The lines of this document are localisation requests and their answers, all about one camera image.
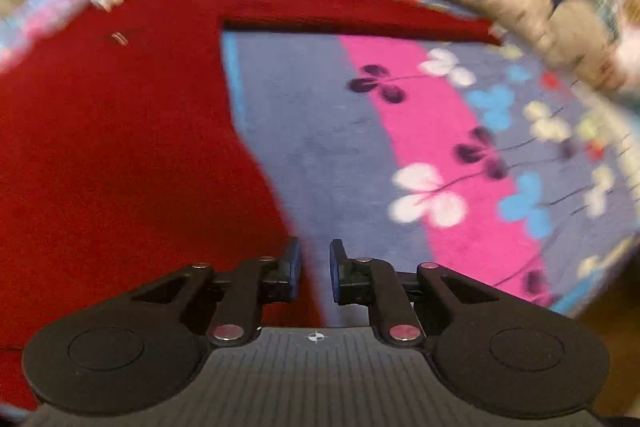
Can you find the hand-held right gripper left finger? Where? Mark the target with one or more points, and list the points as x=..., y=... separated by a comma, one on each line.
x=294, y=269

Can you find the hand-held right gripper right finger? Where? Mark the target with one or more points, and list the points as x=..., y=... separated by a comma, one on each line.
x=336, y=274

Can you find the red knit sweater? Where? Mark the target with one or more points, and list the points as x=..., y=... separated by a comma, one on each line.
x=125, y=157

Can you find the floral striped bedsheet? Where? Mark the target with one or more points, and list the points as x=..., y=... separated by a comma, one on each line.
x=310, y=132

